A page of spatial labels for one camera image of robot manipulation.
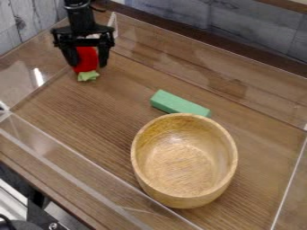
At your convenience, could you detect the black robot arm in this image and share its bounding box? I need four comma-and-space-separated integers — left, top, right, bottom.
51, 0, 115, 67

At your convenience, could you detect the green rectangular block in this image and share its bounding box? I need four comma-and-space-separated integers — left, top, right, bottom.
150, 90, 211, 117

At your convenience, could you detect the wooden bowl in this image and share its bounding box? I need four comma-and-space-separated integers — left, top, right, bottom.
131, 113, 239, 208

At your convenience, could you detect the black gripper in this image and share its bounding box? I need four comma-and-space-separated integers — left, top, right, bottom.
51, 24, 115, 67

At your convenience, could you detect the black metal bracket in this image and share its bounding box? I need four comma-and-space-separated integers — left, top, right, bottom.
27, 200, 69, 230

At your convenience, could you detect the black cable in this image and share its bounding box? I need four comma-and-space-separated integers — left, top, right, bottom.
0, 213, 18, 230

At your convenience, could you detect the red plush strawberry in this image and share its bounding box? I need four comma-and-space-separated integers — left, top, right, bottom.
74, 47, 101, 82

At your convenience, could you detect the clear acrylic tray wall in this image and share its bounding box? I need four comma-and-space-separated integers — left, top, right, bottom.
0, 15, 307, 230

